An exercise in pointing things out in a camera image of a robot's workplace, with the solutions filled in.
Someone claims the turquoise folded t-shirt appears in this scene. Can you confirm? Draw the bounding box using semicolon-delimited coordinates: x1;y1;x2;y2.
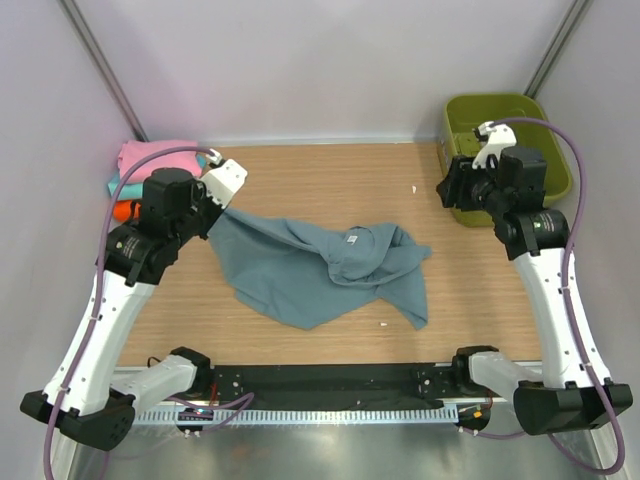
118;152;205;201

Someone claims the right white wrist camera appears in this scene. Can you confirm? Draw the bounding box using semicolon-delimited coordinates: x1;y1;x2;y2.
472;121;517;170

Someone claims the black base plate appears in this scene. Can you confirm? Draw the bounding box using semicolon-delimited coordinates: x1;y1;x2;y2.
199;362;501;412

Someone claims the right corner aluminium post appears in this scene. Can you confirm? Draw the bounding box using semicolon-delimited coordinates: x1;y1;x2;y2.
523;0;594;99

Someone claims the left corner aluminium post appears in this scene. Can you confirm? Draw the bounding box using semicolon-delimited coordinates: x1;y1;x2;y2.
58;0;148;141

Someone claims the corner aluminium post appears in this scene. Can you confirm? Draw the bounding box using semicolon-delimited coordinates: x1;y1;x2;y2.
58;0;148;141
523;0;594;99

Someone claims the grey-blue t-shirt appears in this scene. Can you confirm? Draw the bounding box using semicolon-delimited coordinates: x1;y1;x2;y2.
209;209;431;330

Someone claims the pink folded t-shirt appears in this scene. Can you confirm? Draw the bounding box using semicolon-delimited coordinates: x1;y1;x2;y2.
117;140;202;184

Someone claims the orange folded t-shirt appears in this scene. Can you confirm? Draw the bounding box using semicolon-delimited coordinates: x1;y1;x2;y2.
112;200;140;223

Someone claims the green plastic basket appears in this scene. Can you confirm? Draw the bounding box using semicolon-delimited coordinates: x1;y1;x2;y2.
437;93;573;213

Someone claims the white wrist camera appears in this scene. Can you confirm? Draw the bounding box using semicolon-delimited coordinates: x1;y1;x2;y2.
472;121;517;170
200;149;248;209

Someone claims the white slotted cable duct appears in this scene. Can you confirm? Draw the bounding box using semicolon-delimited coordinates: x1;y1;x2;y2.
134;404;458;427

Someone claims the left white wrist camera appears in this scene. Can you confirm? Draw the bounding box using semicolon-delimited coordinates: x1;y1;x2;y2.
200;149;248;209

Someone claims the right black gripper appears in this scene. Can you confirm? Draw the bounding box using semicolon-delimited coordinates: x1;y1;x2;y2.
437;155;510;217

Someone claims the front aluminium rail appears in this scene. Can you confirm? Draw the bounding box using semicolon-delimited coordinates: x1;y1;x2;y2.
113;360;546;401

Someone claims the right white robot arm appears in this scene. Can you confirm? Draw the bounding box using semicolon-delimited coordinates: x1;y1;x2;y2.
436;146;633;435

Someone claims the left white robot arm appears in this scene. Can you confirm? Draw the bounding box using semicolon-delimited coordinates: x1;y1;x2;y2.
20;168;225;452

